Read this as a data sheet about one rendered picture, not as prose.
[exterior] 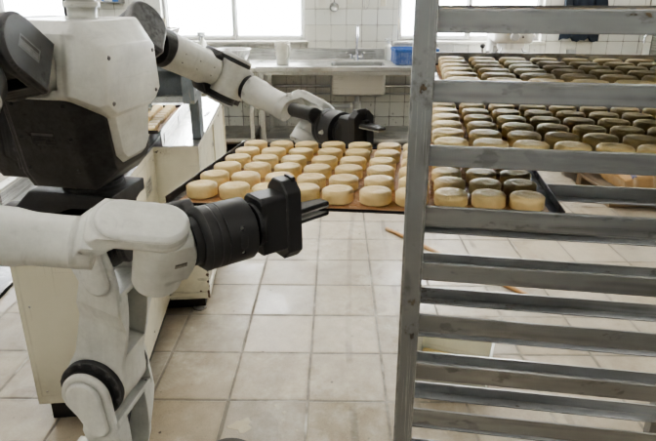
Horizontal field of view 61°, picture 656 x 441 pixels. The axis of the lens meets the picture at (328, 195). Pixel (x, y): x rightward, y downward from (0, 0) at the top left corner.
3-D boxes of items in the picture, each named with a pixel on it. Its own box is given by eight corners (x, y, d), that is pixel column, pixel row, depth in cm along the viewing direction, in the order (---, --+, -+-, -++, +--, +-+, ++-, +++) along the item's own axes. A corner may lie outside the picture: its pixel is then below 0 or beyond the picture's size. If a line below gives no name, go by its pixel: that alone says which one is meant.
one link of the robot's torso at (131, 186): (-6, 264, 114) (-22, 183, 108) (35, 239, 126) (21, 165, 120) (121, 276, 110) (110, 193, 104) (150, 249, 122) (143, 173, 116)
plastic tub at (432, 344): (492, 372, 225) (496, 339, 220) (484, 407, 206) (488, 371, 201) (420, 355, 236) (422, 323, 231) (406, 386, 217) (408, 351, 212)
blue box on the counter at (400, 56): (394, 64, 494) (395, 49, 489) (389, 61, 522) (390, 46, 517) (438, 64, 495) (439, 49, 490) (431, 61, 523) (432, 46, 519)
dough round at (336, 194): (359, 202, 86) (359, 190, 86) (331, 208, 84) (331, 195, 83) (344, 193, 90) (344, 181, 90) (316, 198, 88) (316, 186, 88)
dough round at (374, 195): (391, 197, 88) (392, 185, 88) (390, 208, 84) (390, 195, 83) (360, 196, 89) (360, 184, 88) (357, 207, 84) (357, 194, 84)
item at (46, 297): (99, 318, 263) (69, 135, 233) (173, 314, 266) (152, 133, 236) (41, 424, 198) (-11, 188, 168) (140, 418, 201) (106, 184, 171)
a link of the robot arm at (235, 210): (309, 264, 80) (235, 289, 74) (275, 242, 88) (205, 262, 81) (307, 181, 76) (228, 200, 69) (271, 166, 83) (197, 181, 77)
